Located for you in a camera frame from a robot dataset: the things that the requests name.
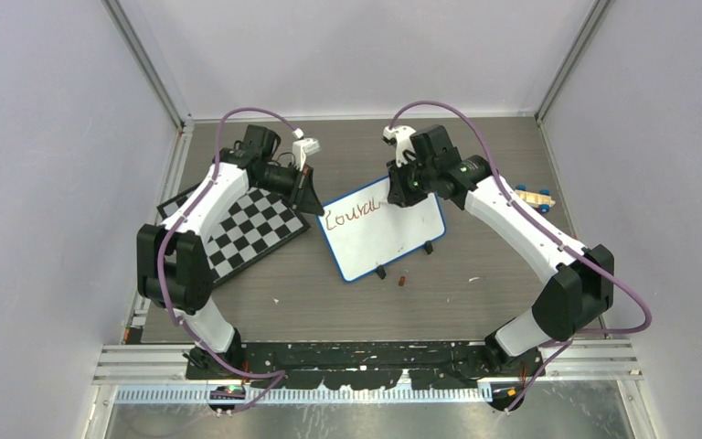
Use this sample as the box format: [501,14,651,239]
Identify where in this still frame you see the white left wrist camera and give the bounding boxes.
[291,128,321,172]

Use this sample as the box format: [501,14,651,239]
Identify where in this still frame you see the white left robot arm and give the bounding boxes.
[136,124,324,379]

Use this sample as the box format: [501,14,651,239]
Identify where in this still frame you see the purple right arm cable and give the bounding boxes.
[388,100,654,414]

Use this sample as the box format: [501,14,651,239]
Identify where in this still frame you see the aluminium frame rail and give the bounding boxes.
[101,0,191,130]

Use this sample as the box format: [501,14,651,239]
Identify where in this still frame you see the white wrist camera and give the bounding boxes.
[383,125,417,167]
[291,128,321,172]

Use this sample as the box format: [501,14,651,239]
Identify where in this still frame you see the black white chessboard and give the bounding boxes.
[156,184,313,289]

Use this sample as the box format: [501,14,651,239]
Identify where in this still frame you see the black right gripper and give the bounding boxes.
[388,152,437,208]

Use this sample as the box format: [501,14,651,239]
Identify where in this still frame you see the white slotted cable duct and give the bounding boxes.
[113,383,493,405]

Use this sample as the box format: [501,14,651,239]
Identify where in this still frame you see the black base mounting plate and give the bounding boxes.
[185,340,546,391]

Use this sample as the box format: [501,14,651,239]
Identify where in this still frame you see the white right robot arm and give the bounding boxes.
[382,125,614,376]

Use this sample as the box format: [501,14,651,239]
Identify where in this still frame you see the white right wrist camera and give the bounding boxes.
[383,125,417,167]

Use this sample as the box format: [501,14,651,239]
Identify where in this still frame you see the blue framed whiteboard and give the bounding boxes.
[316,177,446,283]

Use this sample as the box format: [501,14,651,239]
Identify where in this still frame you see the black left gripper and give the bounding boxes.
[255,162,325,217]

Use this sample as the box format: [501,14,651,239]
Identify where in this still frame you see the wooden toy car blue wheels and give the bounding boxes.
[515,185,556,214]

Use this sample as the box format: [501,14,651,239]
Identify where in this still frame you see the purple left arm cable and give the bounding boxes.
[155,107,302,415]

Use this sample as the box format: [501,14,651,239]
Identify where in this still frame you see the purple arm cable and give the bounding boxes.
[155,107,302,415]
[388,100,654,414]

